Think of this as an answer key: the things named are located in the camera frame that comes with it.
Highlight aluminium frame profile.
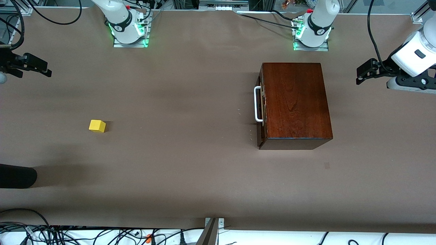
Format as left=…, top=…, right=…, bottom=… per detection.
left=410, top=0, right=436, bottom=24
left=0, top=0, right=33, bottom=16

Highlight yellow wooden block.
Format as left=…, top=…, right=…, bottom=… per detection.
left=89, top=120, right=106, bottom=133

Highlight black cable to arm base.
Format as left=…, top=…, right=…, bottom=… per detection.
left=237, top=13, right=297, bottom=29

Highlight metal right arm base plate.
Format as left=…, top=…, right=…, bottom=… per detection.
left=113, top=14, right=151, bottom=48

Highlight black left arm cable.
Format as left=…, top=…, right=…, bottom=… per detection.
left=367, top=0, right=390, bottom=63

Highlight tangled black cables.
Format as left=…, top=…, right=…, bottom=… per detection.
left=0, top=208, right=205, bottom=245

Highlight white metal drawer handle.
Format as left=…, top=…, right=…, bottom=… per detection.
left=254, top=86, right=264, bottom=122

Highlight black cylindrical object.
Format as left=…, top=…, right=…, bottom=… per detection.
left=0, top=164, right=37, bottom=189

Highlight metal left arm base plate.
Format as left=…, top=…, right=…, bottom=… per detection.
left=293, top=19, right=329, bottom=52

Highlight dark brown wooden cabinet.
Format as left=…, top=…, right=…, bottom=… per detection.
left=257, top=62, right=333, bottom=150

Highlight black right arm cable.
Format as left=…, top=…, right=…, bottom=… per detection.
left=0, top=0, right=25, bottom=50

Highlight dark camera mount post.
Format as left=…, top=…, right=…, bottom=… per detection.
left=196, top=218, right=225, bottom=245

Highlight light wood drawer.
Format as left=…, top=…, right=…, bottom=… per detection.
left=257, top=65, right=269, bottom=147

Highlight black looping cable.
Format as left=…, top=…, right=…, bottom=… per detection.
left=27, top=0, right=82, bottom=25

